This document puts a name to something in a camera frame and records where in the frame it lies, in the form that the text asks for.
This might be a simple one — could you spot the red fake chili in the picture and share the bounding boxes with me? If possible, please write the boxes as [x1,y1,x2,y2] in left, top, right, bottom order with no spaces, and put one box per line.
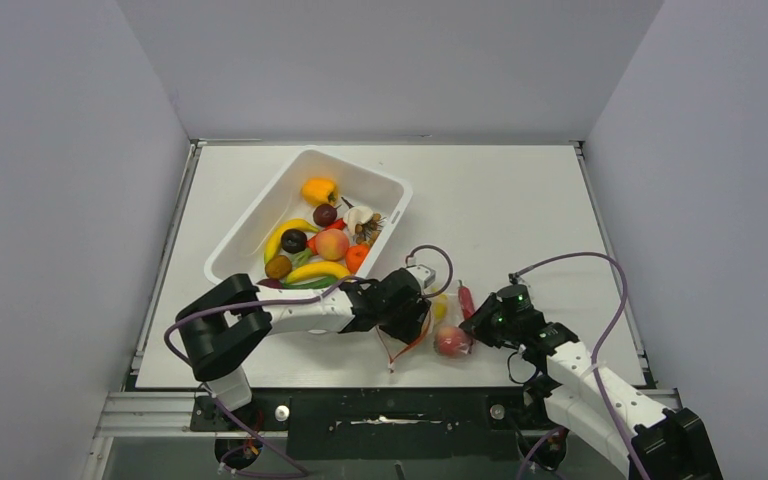
[457,280,476,320]

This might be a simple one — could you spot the clear zip top bag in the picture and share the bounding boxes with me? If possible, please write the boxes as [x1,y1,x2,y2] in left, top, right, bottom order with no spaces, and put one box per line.
[375,281,485,374]

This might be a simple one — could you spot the red fake fruit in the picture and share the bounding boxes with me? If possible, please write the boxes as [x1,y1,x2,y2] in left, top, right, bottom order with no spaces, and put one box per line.
[433,325,473,358]

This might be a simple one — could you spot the fake peach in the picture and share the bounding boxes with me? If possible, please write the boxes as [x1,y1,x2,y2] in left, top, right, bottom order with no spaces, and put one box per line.
[314,229,350,262]

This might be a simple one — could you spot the white fake garlic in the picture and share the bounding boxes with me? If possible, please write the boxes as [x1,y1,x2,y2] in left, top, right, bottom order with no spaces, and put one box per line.
[343,206,374,234]

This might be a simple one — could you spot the dark purple fake fruit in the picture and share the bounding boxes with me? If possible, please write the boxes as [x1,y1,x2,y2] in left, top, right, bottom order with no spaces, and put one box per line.
[312,203,340,228]

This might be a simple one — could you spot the dark fake plum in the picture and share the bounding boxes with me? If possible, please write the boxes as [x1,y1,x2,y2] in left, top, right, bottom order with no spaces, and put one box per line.
[280,228,308,254]

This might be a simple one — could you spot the brown fake kiwi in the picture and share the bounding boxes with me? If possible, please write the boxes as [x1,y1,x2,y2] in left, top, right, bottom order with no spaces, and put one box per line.
[264,255,294,280]

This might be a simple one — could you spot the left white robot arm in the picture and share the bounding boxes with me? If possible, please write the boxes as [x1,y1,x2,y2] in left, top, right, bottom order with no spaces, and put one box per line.
[164,265,435,411]

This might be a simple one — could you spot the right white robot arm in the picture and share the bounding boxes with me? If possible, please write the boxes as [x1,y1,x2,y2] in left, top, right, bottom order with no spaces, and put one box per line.
[460,285,723,479]

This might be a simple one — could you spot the small orange fake fruit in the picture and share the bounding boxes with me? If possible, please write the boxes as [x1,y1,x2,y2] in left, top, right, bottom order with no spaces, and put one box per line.
[344,243,370,274]

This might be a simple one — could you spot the green fake chili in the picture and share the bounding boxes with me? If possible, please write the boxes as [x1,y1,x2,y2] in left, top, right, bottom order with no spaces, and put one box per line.
[282,276,337,290]

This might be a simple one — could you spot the brown fake berry twig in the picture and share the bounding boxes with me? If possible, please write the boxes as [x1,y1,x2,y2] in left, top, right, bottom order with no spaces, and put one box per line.
[342,197,385,246]

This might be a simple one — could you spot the small yellow fake banana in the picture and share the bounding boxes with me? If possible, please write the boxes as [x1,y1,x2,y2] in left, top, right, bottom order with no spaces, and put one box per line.
[284,261,351,284]

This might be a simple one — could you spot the orange fake carrot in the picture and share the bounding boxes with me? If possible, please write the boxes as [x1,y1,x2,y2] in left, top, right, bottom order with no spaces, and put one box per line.
[306,218,346,255]

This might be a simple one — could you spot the purple fake onion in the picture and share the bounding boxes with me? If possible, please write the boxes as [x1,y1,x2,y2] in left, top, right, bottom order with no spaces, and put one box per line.
[257,278,284,289]

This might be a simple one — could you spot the orange yellow fake pepper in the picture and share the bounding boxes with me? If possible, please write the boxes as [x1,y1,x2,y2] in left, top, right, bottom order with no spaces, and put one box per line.
[300,177,339,207]

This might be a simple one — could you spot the white plastic bin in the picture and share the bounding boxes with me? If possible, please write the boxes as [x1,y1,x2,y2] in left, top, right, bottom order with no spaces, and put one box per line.
[204,148,413,284]

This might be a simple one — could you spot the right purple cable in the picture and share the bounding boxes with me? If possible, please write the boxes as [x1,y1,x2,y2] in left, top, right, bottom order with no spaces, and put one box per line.
[508,251,654,480]

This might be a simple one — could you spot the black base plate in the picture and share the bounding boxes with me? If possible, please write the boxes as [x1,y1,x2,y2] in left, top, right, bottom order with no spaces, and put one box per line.
[190,386,554,462]

